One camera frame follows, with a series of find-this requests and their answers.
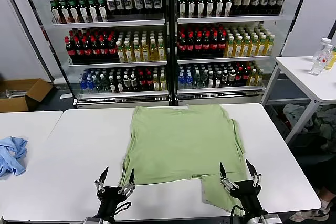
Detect clear bottle red label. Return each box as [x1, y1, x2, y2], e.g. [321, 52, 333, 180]
[309, 45, 332, 76]

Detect white side table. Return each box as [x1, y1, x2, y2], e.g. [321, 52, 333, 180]
[261, 55, 336, 146]

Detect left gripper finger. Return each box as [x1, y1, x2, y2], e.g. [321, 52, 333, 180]
[94, 166, 109, 193]
[118, 168, 137, 196]

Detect small cola bottle red cap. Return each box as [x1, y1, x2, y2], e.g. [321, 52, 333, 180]
[138, 71, 146, 91]
[145, 71, 153, 91]
[236, 67, 244, 87]
[243, 67, 251, 87]

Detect grey sneaker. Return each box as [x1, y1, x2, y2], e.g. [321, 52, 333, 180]
[288, 207, 331, 222]

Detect bundle of metal parts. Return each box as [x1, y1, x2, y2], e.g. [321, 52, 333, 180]
[0, 89, 28, 100]

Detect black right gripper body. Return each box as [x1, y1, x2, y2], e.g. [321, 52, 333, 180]
[229, 180, 263, 216]

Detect yellow juice bottle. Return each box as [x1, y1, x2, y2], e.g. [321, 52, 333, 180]
[324, 47, 336, 70]

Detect person leg dark trousers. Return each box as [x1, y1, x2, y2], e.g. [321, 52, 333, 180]
[312, 155, 336, 210]

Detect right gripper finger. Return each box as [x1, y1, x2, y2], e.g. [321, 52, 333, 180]
[219, 162, 240, 192]
[245, 158, 263, 188]

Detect green grey garment pile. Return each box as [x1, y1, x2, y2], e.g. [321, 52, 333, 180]
[314, 107, 336, 147]

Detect clear bottle white cap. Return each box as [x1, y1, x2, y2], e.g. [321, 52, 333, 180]
[312, 37, 333, 62]

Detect open cardboard box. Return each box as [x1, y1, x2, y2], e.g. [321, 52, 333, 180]
[0, 78, 55, 113]

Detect crumpled light blue garment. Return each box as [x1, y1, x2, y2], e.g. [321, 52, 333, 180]
[0, 136, 29, 178]

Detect grey white garment pile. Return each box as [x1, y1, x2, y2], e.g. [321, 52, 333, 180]
[282, 103, 314, 133]

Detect white cabinet shelf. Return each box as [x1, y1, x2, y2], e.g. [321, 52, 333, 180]
[68, 60, 168, 67]
[177, 85, 265, 99]
[177, 15, 286, 24]
[75, 90, 169, 104]
[52, 18, 166, 27]
[177, 55, 274, 65]

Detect glass cabinet door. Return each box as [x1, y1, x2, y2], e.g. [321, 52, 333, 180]
[0, 0, 78, 105]
[262, 0, 315, 105]

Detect black storage crate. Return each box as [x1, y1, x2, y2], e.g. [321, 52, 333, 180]
[266, 104, 325, 149]

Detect beverage display cabinet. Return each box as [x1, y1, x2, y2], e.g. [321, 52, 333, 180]
[19, 0, 314, 109]

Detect dark bottle green cap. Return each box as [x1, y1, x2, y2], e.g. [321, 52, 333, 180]
[196, 0, 206, 18]
[60, 0, 70, 24]
[88, 0, 99, 23]
[50, 0, 61, 24]
[79, 0, 89, 23]
[224, 0, 234, 17]
[215, 0, 225, 17]
[98, 0, 108, 22]
[69, 0, 80, 23]
[177, 0, 187, 18]
[186, 0, 197, 18]
[205, 0, 215, 17]

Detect light green polo shirt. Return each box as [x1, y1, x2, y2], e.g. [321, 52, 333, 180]
[118, 104, 249, 217]

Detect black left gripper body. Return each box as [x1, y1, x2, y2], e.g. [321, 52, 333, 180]
[96, 186, 124, 216]

